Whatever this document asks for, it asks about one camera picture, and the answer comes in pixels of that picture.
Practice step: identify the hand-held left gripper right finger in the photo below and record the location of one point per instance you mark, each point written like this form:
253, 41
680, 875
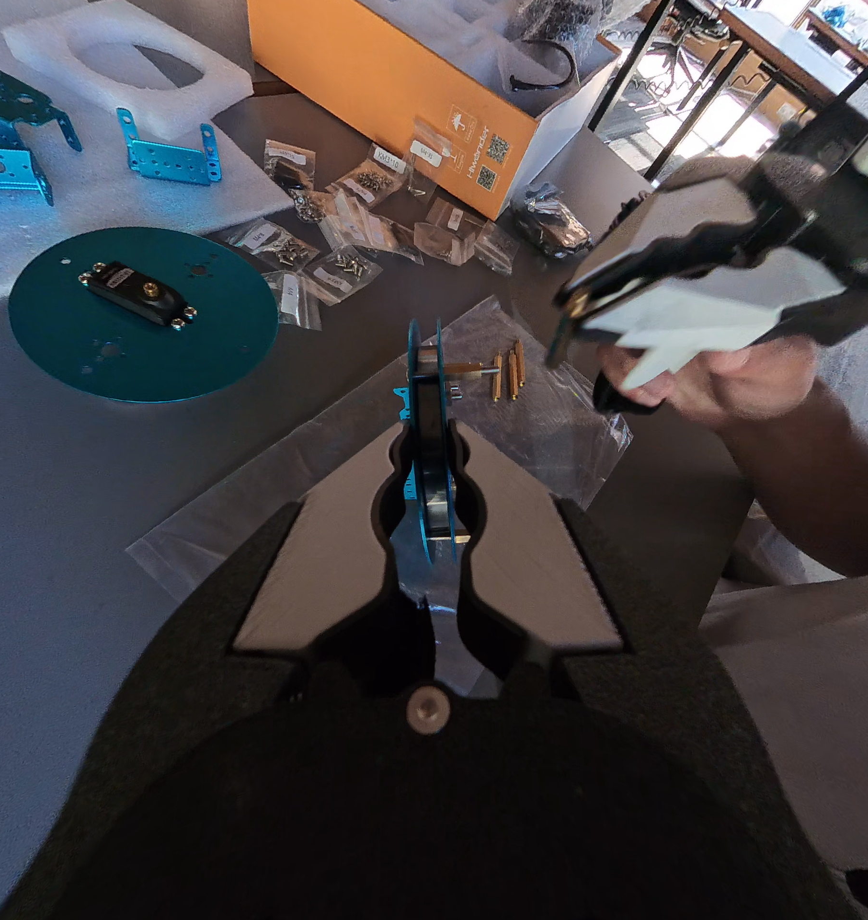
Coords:
549, 575

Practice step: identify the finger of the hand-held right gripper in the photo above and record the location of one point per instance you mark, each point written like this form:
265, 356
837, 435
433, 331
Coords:
707, 309
678, 215

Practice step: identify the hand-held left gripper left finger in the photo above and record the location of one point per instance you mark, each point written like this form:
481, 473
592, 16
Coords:
319, 575

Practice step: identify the large clear plastic bag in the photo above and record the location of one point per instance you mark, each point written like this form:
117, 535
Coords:
261, 503

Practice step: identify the brass hex standoff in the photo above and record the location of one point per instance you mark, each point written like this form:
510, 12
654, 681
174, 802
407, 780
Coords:
511, 374
519, 359
576, 305
496, 374

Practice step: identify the blue round metal base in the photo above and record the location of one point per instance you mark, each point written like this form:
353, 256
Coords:
430, 431

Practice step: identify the teal disc with servo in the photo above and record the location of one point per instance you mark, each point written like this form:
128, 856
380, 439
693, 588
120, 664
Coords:
82, 345

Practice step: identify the person's right forearm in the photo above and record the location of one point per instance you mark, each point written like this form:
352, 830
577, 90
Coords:
822, 489

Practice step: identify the person's right hand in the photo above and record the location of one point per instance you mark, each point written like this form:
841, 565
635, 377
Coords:
728, 388

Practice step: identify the silver antistatic bag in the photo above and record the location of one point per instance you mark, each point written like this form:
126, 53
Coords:
549, 223

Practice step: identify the bubble wrap bundle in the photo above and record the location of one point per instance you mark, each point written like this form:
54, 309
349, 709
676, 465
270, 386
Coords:
563, 11

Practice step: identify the white foam box insert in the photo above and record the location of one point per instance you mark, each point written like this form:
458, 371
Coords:
477, 21

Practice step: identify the pile of small screw bags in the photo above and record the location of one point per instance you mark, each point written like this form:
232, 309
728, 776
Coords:
355, 230

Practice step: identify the orange cardboard box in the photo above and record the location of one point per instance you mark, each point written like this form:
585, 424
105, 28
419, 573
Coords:
369, 93

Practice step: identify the flat white foam sheet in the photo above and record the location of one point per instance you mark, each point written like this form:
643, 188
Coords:
118, 201

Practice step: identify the white foam tray with notch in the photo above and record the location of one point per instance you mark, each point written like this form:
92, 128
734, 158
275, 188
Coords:
60, 50

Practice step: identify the blue multi-hole U bracket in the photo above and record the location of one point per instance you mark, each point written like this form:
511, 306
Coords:
168, 162

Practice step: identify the small blue metal bracket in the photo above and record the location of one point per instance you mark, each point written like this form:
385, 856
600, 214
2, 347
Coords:
10, 176

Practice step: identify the tall teal metal bracket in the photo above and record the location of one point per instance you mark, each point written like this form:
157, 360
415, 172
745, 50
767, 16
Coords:
17, 100

